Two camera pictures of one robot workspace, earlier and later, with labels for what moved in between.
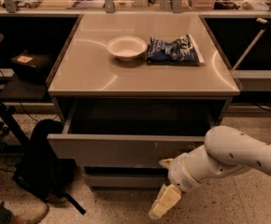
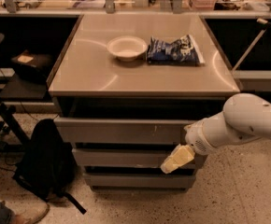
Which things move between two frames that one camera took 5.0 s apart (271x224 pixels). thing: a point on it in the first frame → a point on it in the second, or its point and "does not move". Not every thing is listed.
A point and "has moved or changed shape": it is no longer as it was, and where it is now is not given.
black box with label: (32, 66) does not move
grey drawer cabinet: (134, 91) does not move
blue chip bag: (181, 51) does not move
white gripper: (179, 172) → (196, 139)
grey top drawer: (129, 133) has moved or changed shape
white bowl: (126, 48) does not move
